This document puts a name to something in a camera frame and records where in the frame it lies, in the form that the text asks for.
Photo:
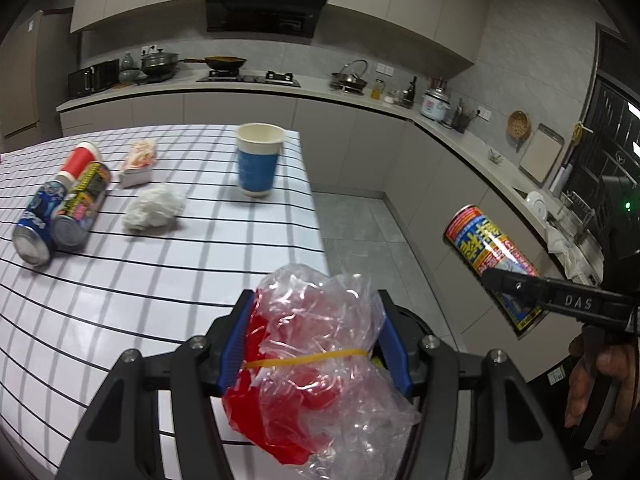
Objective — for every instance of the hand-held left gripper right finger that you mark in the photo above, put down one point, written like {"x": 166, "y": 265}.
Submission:
{"x": 397, "y": 360}

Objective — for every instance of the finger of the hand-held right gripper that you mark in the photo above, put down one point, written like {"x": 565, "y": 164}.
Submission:
{"x": 515, "y": 287}

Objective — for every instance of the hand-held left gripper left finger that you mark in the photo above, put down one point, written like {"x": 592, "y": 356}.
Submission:
{"x": 235, "y": 355}

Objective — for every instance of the black bucket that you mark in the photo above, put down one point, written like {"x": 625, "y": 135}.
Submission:
{"x": 415, "y": 322}

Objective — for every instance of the red yellow label can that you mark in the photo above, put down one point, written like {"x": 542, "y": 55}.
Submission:
{"x": 480, "y": 245}

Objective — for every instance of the clear red plastic bag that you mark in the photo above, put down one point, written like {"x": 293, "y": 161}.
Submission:
{"x": 320, "y": 320}

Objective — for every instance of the blue white paper cup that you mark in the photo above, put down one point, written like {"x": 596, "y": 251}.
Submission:
{"x": 257, "y": 170}

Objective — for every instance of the small red white box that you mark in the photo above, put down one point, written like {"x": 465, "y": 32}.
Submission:
{"x": 137, "y": 165}

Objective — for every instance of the black yellow drink can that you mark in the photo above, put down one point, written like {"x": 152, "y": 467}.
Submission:
{"x": 80, "y": 205}

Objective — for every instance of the blue drink can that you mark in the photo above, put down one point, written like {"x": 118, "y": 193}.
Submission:
{"x": 37, "y": 220}

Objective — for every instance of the red paper cup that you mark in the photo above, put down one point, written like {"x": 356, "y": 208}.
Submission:
{"x": 80, "y": 160}

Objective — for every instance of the person's right hand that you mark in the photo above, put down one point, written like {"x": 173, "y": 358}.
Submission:
{"x": 605, "y": 365}

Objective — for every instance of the white cloth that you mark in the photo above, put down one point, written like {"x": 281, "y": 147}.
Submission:
{"x": 562, "y": 247}

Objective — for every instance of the white plate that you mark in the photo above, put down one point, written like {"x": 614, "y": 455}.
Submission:
{"x": 536, "y": 205}

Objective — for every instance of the checkered white tablecloth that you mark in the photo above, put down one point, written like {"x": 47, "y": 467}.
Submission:
{"x": 175, "y": 260}

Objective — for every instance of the small white bowl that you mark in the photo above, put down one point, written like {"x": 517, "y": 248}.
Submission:
{"x": 495, "y": 156}

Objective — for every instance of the grey kitchen counter cabinets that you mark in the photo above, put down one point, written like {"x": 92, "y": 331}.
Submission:
{"x": 425, "y": 185}

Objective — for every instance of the beige cutting board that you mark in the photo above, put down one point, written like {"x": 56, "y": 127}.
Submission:
{"x": 541, "y": 152}

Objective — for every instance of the wicker basket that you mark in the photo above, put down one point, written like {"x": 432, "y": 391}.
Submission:
{"x": 517, "y": 126}

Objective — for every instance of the crumpled white tissue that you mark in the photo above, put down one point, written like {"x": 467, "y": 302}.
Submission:
{"x": 152, "y": 207}

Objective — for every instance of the black utensil holder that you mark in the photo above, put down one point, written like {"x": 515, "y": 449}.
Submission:
{"x": 462, "y": 121}

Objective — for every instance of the black window grille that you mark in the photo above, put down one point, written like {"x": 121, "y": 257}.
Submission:
{"x": 610, "y": 125}

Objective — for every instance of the white rice cooker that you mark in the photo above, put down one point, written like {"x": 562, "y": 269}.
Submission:
{"x": 435, "y": 106}

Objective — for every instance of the dark glass bottle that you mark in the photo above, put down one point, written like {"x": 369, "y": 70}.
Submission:
{"x": 412, "y": 95}

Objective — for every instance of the yellow oil bottle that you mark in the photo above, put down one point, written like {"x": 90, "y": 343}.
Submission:
{"x": 377, "y": 91}

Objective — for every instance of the steel kettle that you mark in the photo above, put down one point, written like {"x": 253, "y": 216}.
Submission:
{"x": 349, "y": 82}

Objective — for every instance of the black gas stove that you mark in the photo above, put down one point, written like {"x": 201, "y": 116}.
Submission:
{"x": 250, "y": 79}

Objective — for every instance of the black wok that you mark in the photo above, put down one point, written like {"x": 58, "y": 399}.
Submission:
{"x": 225, "y": 63}

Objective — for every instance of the black lidded pot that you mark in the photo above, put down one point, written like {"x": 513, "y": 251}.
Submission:
{"x": 159, "y": 65}

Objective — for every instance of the green ceramic jar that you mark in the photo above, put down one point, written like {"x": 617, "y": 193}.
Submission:
{"x": 129, "y": 72}

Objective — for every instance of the black microwave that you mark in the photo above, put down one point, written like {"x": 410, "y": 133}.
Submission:
{"x": 92, "y": 79}

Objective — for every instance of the beige refrigerator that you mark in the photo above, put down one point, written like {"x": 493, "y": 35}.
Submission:
{"x": 20, "y": 85}

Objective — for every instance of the black range hood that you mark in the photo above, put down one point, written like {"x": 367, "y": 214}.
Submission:
{"x": 265, "y": 7}

